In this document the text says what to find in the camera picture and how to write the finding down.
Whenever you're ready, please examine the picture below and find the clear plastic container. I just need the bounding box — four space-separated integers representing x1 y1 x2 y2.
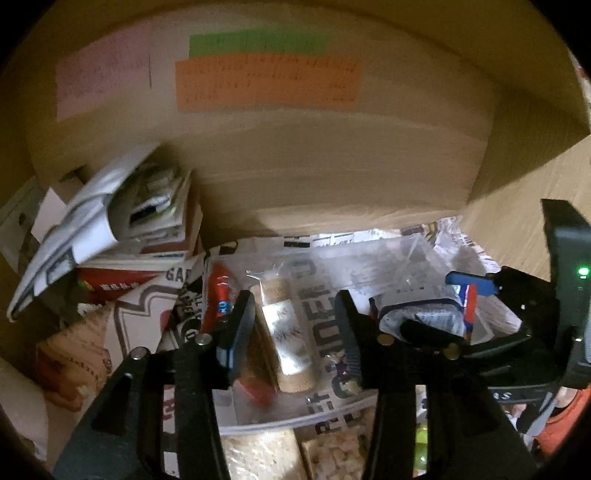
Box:
203 234 467 432

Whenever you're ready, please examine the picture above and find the clear packet of crackers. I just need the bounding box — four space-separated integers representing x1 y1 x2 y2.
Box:
299 431 375 480

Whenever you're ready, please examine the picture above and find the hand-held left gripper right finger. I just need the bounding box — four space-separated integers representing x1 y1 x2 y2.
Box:
334 291 539 480

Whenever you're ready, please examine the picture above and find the red snack packet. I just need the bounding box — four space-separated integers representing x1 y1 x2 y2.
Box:
207 263 242 335

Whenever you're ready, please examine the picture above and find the orange patterned snack bag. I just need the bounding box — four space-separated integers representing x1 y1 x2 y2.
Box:
34 318 114 414

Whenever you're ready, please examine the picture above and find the pink paper label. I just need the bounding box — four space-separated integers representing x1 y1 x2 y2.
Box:
55 23 153 121

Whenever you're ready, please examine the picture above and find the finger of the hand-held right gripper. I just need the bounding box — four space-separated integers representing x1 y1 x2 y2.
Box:
445 266 552 308
400 318 532 366

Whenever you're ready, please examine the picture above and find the person's orange clothing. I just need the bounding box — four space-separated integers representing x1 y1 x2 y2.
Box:
538 388 591 459

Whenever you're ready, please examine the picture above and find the round biscuit roll packet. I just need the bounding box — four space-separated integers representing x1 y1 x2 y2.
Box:
248 272 321 394

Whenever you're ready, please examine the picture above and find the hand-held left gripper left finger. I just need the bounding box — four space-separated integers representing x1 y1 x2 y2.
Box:
53 291 256 480

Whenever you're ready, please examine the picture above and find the orange paper label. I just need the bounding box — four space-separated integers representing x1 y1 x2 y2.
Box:
174 53 363 113

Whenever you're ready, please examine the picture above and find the beige cracker packet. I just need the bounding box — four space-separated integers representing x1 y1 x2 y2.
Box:
221 428 308 480

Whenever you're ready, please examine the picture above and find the white plastic bag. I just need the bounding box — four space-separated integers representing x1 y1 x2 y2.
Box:
7 142 185 321

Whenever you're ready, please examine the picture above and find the large cardboard box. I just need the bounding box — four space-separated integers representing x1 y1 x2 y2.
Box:
23 0 589 241

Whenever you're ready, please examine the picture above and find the green paper label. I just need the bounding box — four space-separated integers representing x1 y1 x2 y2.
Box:
188 28 329 59

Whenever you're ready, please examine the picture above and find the red box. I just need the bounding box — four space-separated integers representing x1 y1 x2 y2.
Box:
76 267 160 306

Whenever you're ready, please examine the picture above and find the blue white snack packet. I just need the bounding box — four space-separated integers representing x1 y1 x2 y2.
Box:
368 282 477 344

